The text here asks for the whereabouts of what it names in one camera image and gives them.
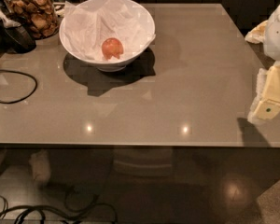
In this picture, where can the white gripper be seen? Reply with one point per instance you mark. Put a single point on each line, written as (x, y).
(278, 32)

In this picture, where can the red apple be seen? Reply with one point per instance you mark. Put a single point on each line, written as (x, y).
(112, 47)

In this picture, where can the white paper napkin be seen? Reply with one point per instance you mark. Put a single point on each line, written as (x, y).
(90, 28)

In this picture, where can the glass jar of dried chips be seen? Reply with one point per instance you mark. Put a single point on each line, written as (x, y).
(39, 16)

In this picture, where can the black round device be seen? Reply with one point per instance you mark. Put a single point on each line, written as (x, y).
(19, 40)

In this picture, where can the white spoon handle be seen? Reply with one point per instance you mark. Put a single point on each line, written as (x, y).
(8, 23)

